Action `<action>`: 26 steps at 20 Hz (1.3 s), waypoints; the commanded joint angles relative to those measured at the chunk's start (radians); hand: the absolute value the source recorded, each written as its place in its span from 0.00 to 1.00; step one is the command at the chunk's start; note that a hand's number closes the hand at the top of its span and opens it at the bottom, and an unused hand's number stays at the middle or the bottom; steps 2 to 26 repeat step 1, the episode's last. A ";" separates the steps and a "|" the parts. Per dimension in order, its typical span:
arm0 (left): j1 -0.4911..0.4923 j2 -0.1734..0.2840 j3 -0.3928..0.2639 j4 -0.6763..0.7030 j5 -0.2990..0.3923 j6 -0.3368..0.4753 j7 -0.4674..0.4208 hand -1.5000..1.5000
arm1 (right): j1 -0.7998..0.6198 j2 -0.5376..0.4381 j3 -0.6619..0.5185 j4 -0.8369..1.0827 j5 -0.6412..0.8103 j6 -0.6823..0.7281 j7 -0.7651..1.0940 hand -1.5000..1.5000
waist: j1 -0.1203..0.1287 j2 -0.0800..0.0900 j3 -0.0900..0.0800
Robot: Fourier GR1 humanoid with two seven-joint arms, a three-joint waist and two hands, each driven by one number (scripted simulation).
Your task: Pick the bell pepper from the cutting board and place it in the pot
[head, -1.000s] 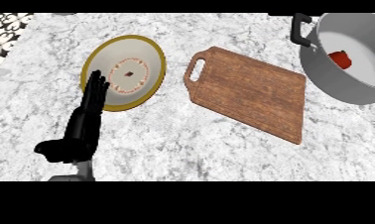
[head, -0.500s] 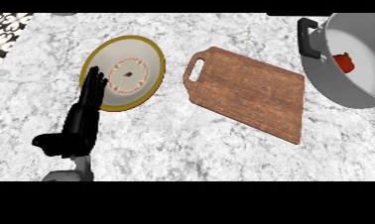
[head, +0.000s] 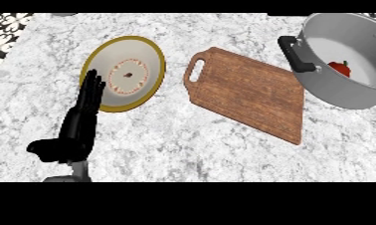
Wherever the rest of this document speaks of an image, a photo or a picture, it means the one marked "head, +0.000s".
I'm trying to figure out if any white plate with gold rim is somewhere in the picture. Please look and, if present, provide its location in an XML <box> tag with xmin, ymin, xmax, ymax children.
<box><xmin>78</xmin><ymin>35</ymin><xmax>168</xmax><ymax>113</ymax></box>

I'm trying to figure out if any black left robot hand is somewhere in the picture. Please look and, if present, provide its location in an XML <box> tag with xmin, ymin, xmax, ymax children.
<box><xmin>25</xmin><ymin>68</ymin><xmax>107</xmax><ymax>164</ymax></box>

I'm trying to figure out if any brown wooden cutting board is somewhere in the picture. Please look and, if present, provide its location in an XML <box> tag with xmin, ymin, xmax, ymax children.
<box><xmin>182</xmin><ymin>46</ymin><xmax>306</xmax><ymax>146</ymax></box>

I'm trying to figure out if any red bell pepper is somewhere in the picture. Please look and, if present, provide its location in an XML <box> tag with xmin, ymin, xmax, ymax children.
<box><xmin>325</xmin><ymin>60</ymin><xmax>352</xmax><ymax>79</ymax></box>

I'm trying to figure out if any grey metal pot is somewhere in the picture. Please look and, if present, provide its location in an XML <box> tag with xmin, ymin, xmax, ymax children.
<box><xmin>275</xmin><ymin>12</ymin><xmax>376</xmax><ymax>111</ymax></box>

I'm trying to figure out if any black and white patterned object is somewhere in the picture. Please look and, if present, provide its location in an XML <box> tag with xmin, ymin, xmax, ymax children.
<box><xmin>0</xmin><ymin>12</ymin><xmax>35</xmax><ymax>60</ymax></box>

